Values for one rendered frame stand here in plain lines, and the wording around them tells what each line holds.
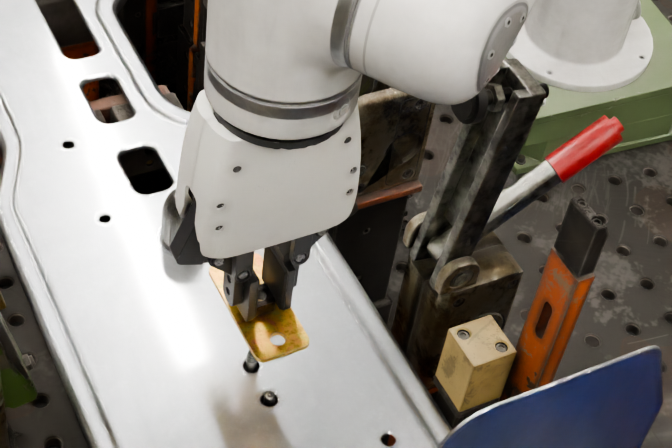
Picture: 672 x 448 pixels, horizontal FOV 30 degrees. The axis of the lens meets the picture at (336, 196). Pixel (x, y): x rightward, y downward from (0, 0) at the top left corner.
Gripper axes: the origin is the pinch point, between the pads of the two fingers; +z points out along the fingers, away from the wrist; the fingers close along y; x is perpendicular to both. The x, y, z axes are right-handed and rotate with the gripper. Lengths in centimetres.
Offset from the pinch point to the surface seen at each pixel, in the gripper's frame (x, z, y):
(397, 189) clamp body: -15.1, 13.9, -20.6
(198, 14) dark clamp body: -49, 20, -17
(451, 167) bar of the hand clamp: -1.3, -3.9, -14.1
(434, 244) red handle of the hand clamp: -0.4, 2.6, -13.5
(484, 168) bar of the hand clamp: 1.4, -6.2, -14.5
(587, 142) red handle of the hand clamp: 0.3, -4.4, -23.9
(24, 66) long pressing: -35.1, 9.3, 5.1
